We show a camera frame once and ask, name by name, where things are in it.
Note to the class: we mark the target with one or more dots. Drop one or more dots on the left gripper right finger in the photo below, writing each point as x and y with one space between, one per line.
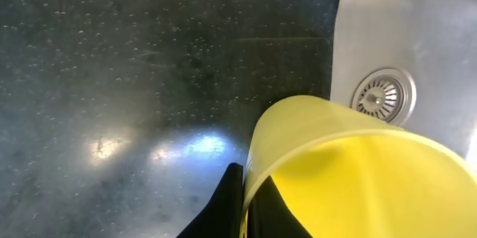
272 215

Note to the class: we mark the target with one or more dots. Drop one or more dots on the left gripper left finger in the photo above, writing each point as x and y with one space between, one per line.
220 215

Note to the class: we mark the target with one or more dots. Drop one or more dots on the yellow cup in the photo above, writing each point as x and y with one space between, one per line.
372 185

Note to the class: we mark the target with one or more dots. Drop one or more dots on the steel sink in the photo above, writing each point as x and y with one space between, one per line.
410 25

